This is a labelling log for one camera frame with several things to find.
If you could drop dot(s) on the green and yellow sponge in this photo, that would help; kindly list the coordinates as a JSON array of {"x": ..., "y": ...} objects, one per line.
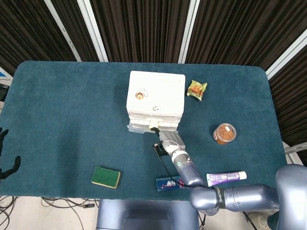
[{"x": 105, "y": 176}]

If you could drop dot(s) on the black device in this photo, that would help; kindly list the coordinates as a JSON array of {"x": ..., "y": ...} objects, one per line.
[{"x": 3, "y": 92}]

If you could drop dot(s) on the grey metal frame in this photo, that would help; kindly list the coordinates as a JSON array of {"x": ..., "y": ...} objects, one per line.
[{"x": 295, "y": 148}]

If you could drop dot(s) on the teal trouser leg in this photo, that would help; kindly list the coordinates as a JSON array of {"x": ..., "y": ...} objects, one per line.
[{"x": 273, "y": 222}]

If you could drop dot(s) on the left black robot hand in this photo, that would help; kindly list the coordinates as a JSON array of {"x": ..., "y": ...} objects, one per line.
[{"x": 15, "y": 164}]

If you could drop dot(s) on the white plastic drawer cabinet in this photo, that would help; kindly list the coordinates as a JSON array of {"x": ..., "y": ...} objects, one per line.
[{"x": 163, "y": 91}]

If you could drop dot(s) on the white partition post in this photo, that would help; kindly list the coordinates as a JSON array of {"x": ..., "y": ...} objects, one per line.
[
  {"x": 287, "y": 54},
  {"x": 62, "y": 31},
  {"x": 92, "y": 31},
  {"x": 189, "y": 28}
]

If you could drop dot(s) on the dark brown pleated curtain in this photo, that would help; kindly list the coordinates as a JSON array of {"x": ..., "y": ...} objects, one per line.
[{"x": 144, "y": 24}]

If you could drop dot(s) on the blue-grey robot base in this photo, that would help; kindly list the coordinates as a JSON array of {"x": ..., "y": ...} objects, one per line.
[{"x": 144, "y": 215}]

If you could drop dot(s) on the clear jar of rubber bands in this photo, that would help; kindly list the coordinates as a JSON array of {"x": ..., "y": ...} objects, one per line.
[{"x": 225, "y": 134}]

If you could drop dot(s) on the purple white toothpaste tube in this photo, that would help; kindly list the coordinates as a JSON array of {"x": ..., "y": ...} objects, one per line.
[{"x": 225, "y": 178}]

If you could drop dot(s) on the blue and white sign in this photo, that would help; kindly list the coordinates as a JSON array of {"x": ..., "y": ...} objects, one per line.
[{"x": 3, "y": 74}]

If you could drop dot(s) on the clear drawer with duck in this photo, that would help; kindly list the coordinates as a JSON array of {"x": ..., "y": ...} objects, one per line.
[{"x": 139, "y": 129}]

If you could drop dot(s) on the black power adapter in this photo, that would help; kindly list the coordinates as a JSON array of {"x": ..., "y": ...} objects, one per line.
[{"x": 88, "y": 205}]

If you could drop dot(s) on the white shoe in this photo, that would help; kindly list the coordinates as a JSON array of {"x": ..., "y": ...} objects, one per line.
[{"x": 259, "y": 220}]

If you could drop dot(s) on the small white black figurine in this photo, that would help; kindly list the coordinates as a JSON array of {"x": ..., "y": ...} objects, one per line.
[{"x": 156, "y": 108}]

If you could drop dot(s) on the clear drawer with dice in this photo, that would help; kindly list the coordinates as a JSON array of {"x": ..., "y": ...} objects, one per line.
[{"x": 139, "y": 115}]

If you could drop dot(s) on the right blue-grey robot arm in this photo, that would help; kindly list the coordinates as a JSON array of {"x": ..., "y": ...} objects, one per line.
[{"x": 189, "y": 172}]

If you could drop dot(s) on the dark blue printed box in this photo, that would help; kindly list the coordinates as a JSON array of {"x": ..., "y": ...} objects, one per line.
[{"x": 168, "y": 185}]

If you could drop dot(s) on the green snack packet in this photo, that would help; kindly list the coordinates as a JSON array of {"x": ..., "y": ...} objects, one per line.
[{"x": 196, "y": 89}]

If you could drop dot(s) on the teal table cloth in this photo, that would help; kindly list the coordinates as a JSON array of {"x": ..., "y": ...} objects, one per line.
[{"x": 60, "y": 119}]

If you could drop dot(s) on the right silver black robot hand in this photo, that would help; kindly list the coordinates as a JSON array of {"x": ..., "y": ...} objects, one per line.
[{"x": 171, "y": 141}]

